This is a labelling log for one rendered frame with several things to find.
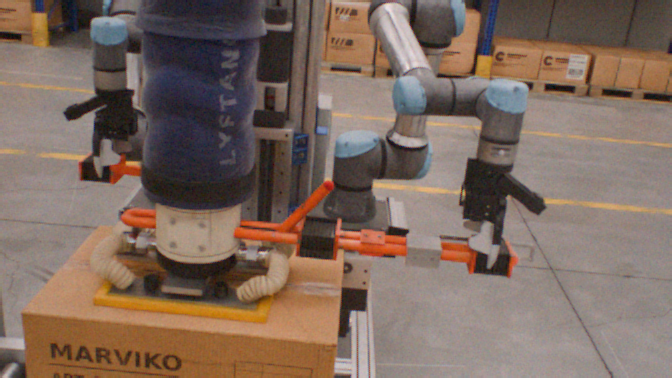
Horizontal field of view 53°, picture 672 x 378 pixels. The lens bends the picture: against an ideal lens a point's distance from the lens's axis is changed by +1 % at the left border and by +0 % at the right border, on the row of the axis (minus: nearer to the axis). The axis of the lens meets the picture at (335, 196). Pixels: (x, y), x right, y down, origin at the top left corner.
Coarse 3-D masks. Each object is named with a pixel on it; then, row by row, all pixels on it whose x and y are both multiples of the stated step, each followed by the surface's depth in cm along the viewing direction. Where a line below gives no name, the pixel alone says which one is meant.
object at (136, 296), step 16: (112, 288) 133; (128, 288) 134; (144, 288) 134; (160, 288) 135; (208, 288) 137; (224, 288) 133; (96, 304) 131; (112, 304) 131; (128, 304) 131; (144, 304) 131; (160, 304) 131; (176, 304) 131; (192, 304) 131; (208, 304) 131; (224, 304) 132; (240, 304) 132; (256, 304) 133; (240, 320) 131; (256, 320) 130
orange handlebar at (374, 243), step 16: (128, 224) 137; (144, 224) 137; (240, 224) 140; (256, 224) 140; (272, 224) 140; (256, 240) 137; (272, 240) 137; (288, 240) 136; (352, 240) 137; (368, 240) 136; (384, 240) 138; (400, 240) 139; (448, 256) 135; (464, 256) 135
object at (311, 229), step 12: (312, 216) 142; (300, 228) 135; (312, 228) 139; (324, 228) 139; (336, 228) 137; (300, 240) 135; (312, 240) 134; (324, 240) 134; (336, 240) 134; (300, 252) 135; (312, 252) 135; (324, 252) 135; (336, 252) 135
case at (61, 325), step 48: (96, 240) 156; (240, 240) 163; (48, 288) 136; (96, 288) 137; (288, 288) 144; (336, 288) 146; (48, 336) 129; (96, 336) 129; (144, 336) 128; (192, 336) 128; (240, 336) 127; (288, 336) 127; (336, 336) 129
